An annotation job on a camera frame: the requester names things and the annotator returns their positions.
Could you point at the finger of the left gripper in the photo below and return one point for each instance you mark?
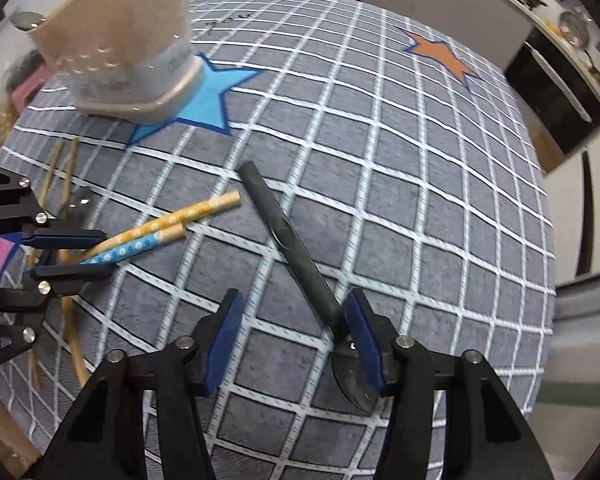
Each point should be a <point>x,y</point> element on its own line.
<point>44,283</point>
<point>21,213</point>

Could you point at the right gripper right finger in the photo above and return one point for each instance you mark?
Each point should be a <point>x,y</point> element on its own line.
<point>486,436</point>

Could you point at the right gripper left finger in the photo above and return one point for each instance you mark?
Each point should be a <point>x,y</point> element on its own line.
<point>102,436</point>

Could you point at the black handled steel spoon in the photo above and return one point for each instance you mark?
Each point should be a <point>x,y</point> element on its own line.
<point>346,367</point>
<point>79,206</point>
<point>27,20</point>

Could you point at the yellow patterned bamboo chopstick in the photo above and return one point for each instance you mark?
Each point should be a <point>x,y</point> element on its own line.
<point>227,201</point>

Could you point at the blue patterned bamboo chopstick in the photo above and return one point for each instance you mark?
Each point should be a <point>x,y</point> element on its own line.
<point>142,244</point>

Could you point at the short pink plastic stool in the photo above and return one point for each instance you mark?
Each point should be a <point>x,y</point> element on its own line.
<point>25,92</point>

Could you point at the beige utensil holder caddy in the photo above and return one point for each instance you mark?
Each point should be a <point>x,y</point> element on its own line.
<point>127,59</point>

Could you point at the grey checked tablecloth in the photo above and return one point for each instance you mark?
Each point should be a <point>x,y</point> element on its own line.
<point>403,164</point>

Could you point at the black built-in oven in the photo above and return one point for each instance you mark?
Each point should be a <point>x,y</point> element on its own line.
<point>555,90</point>

